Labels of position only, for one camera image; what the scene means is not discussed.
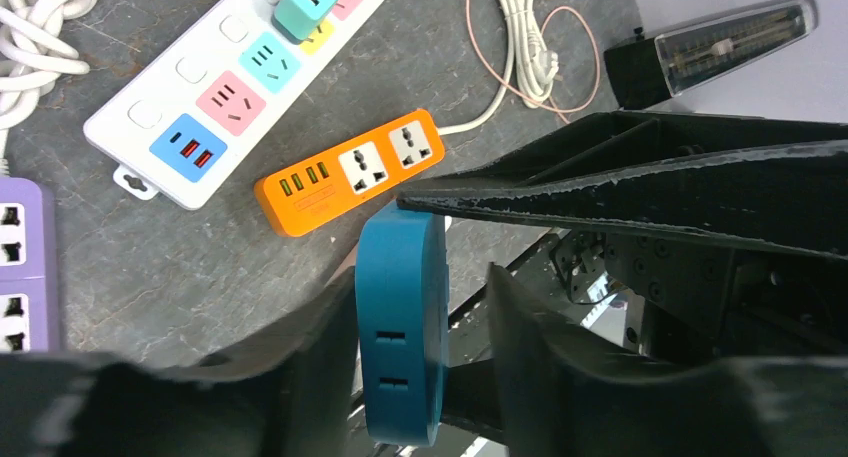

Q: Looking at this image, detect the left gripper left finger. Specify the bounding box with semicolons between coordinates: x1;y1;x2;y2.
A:
1;270;358;456

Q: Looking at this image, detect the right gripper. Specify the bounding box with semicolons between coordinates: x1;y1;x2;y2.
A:
397;111;847;365

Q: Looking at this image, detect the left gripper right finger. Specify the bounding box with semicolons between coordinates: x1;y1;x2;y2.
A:
486;265;847;456

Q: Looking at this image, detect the blue plug adapter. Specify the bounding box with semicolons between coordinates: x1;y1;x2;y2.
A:
355;202;450;447

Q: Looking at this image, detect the teal usb charger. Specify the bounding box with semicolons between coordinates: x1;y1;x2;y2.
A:
271;0;339;44

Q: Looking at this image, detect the orange power strip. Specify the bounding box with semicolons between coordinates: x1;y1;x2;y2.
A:
254;109;445;237

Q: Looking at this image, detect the purple power strip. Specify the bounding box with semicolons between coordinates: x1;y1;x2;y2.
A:
1;177;63;353

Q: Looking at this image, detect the white multicolour power strip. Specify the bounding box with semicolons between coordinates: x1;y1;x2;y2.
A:
83;0;385;210

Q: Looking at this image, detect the white cord orange strip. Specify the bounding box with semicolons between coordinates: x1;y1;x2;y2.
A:
439;0;565;135

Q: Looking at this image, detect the white coiled cord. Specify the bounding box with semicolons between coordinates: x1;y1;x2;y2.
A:
0;0;107;177

